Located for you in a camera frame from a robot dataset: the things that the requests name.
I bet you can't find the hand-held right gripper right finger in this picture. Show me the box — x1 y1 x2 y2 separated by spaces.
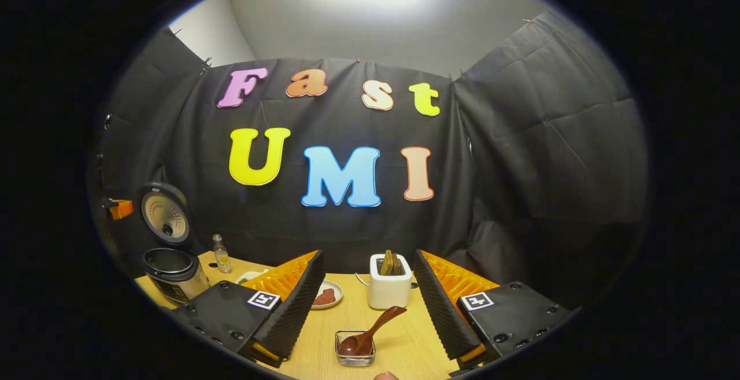
413 249 576 377

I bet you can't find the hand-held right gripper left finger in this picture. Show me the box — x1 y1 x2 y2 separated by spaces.
168 250 325 369

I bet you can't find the brown wooden spoon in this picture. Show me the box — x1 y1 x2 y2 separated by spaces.
338 306 408 356

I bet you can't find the black silver rice cooker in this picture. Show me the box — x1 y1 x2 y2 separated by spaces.
136 182 210 305

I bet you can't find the white round plate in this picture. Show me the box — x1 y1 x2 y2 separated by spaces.
311 280 344 310

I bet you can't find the white toaster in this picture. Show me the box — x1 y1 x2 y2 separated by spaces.
368 254 413 310

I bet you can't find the small clear glass bottle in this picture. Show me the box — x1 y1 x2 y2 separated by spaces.
212 234 232 274

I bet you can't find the black backdrop cloth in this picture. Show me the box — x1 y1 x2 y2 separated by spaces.
87 10 648 311

